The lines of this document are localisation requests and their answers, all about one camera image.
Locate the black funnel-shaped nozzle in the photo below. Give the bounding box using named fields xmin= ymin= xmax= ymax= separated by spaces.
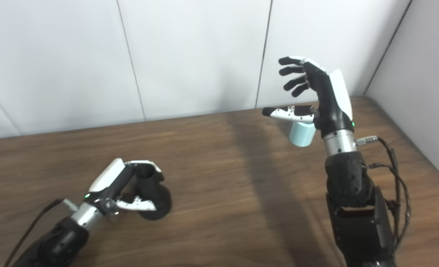
xmin=134 ymin=165 xmax=172 ymax=221

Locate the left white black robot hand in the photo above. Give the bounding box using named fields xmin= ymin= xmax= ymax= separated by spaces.
xmin=84 ymin=158 xmax=165 ymax=216

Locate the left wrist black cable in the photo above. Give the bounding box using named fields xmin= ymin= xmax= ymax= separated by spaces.
xmin=3 ymin=198 xmax=80 ymax=267

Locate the light-blue short hose piece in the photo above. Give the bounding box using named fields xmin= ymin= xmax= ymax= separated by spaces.
xmin=289 ymin=122 xmax=317 ymax=148

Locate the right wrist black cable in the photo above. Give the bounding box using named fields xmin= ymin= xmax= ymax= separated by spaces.
xmin=356 ymin=136 xmax=412 ymax=253

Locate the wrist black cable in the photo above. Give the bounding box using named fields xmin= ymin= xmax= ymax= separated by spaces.
xmin=3 ymin=198 xmax=80 ymax=267
xmin=356 ymin=136 xmax=412 ymax=253

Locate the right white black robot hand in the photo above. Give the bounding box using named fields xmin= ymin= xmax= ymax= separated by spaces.
xmin=262 ymin=56 xmax=355 ymax=139

